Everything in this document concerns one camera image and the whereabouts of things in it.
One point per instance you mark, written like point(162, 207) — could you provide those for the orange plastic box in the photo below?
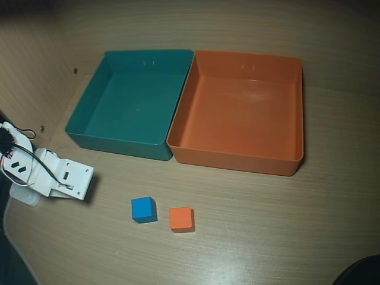
point(237, 124)

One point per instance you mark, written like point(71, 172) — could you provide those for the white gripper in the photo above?
point(74, 178)

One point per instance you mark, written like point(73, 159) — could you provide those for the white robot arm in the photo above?
point(20, 154)

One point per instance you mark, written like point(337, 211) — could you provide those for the orange cube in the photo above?
point(181, 219)

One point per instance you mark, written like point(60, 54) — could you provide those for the blue cube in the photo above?
point(143, 209)

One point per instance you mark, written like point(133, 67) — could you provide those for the translucent white robot base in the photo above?
point(26, 199)

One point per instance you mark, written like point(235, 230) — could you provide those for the teal plastic box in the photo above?
point(133, 112)

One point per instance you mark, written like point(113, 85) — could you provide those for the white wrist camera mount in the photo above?
point(77, 175)

